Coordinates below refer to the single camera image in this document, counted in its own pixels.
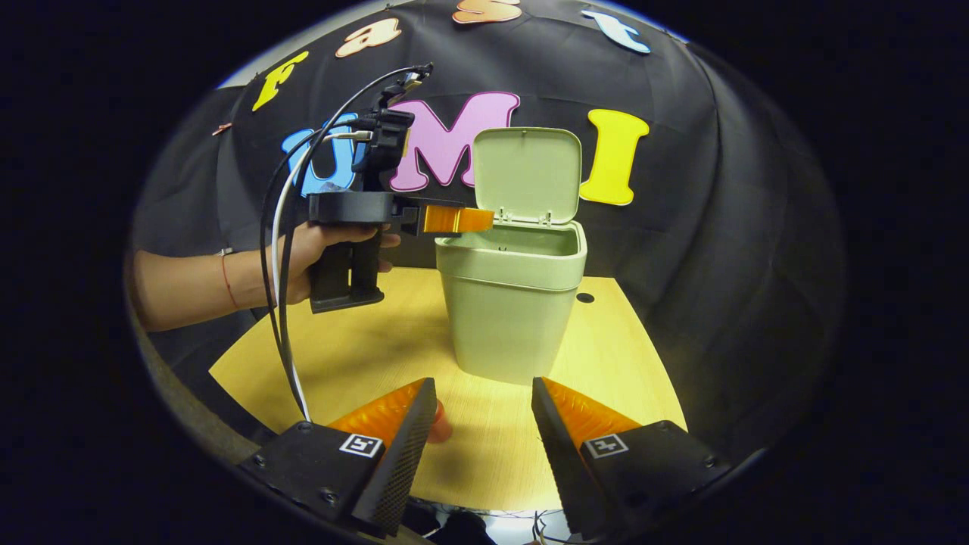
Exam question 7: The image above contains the red string bracelet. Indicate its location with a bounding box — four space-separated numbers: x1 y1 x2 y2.
218 248 241 311

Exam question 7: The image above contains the red pop can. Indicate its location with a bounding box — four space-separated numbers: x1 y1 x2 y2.
425 400 455 445

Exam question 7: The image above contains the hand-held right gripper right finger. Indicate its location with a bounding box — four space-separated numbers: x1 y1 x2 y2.
531 376 734 542

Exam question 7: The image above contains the black cable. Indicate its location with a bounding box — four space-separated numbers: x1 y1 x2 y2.
260 64 425 423

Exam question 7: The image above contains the wooden desktop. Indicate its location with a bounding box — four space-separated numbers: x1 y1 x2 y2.
208 266 688 515

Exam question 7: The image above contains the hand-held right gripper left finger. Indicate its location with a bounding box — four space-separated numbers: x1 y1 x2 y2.
238 377 440 540

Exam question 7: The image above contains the green desktop garbage bin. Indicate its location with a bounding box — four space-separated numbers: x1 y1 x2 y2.
434 126 589 387

